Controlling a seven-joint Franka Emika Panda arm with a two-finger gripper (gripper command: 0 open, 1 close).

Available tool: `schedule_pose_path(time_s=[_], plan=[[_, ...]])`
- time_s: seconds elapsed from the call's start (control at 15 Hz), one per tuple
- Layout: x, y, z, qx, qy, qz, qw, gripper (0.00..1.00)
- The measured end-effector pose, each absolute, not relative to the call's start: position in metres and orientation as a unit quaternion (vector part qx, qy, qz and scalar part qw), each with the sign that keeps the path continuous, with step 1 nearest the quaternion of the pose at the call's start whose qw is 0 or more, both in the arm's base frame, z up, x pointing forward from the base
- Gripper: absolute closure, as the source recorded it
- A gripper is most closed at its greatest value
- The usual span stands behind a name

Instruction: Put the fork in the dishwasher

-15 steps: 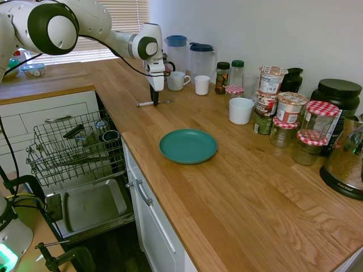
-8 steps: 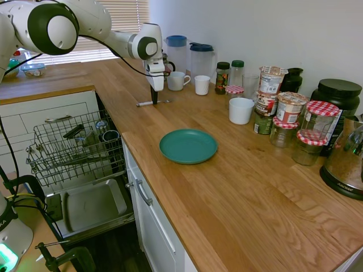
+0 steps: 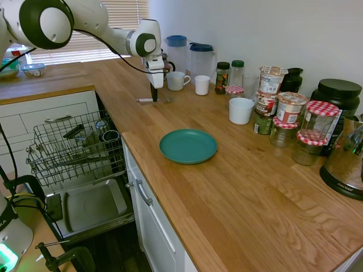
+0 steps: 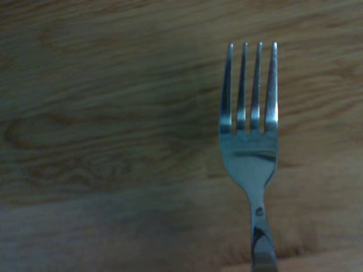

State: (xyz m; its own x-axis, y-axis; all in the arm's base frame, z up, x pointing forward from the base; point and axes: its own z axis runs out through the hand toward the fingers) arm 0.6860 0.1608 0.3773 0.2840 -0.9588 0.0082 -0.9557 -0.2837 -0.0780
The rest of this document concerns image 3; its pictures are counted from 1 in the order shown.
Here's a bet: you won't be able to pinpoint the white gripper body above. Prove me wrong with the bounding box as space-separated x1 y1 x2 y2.
141 54 166 90

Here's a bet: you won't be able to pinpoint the fork with white handle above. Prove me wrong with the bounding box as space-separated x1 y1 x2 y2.
136 97 173 104

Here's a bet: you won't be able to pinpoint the stainless dishwasher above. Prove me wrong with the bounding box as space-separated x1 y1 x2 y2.
42 90 136 248

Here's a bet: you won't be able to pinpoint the large white mug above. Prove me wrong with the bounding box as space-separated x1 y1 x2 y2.
166 71 192 92

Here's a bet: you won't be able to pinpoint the clear pitcher light blue lid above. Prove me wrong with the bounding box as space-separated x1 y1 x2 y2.
165 35 188 75

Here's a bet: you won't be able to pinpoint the small white cup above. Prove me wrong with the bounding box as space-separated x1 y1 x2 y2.
194 75 211 96

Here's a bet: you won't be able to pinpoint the clear pitcher dark blue lid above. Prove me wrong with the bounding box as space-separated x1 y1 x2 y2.
189 42 218 83

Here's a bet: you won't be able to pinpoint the teal plate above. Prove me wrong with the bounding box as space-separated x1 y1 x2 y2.
158 128 219 165

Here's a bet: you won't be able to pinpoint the navy blue mug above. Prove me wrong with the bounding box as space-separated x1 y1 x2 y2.
102 129 120 143

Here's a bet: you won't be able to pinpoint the clear glass jar with label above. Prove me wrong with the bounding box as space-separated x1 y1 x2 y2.
94 120 109 134

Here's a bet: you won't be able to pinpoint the window blinds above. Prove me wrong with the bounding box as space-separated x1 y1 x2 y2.
27 0 150 66

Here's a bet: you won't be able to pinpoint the spice jar dark lid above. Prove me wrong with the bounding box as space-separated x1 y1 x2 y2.
214 61 231 95

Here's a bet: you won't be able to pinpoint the small jar red checkered lid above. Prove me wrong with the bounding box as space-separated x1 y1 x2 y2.
224 85 245 110

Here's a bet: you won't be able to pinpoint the clear bottle green cap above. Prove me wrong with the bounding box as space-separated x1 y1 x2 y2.
230 59 246 87

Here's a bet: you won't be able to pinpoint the wide white cup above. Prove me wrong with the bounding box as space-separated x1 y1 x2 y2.
228 97 256 125

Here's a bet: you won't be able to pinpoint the clear glass tumbler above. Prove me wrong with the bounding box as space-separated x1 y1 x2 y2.
242 74 260 101

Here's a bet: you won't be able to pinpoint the brown red yogurt cup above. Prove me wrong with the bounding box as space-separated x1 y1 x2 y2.
255 91 279 117

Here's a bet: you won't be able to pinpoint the green food cup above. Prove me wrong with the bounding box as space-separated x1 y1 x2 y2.
252 110 275 135

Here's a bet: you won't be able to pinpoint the white yogurt cup foil lid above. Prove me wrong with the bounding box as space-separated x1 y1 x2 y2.
259 65 289 95

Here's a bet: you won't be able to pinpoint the plastic container blue lid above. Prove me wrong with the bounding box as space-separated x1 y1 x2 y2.
19 63 47 78

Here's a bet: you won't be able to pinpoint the glass jar red checkered lid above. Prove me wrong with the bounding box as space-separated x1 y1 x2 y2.
269 116 300 148
290 132 327 167

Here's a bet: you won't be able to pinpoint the red white yogurt cup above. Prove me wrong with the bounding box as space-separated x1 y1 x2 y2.
276 91 309 124

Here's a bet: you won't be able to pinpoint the black bottle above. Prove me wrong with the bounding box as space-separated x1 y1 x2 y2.
278 67 305 94

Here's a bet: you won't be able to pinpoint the plastic container green lid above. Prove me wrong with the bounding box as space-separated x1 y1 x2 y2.
0 57 21 80

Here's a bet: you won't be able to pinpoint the black C-clamp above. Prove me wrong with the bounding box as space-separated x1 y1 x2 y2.
2 175 47 211
35 241 96 272

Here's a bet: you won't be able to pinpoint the device with green light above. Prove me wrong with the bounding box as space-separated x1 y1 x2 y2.
0 121 65 243

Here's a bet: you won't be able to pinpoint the large jar red checkered lid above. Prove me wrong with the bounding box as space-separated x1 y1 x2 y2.
300 100 340 141

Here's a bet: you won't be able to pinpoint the wooden robot mounting table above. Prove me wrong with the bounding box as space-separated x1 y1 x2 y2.
0 169 73 272

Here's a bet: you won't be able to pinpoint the black supplement tub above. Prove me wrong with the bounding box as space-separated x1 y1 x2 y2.
310 78 363 157

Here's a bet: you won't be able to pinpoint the chrome electric kettle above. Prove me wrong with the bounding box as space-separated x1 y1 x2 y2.
319 113 363 202

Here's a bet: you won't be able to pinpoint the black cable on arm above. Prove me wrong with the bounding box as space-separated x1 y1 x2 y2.
70 28 165 75

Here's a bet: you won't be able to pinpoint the silver drawer handle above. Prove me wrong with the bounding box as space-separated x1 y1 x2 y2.
44 114 73 124
134 178 154 206

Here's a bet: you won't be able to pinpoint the wire dishwasher rack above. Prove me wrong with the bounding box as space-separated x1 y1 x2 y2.
26 110 126 188

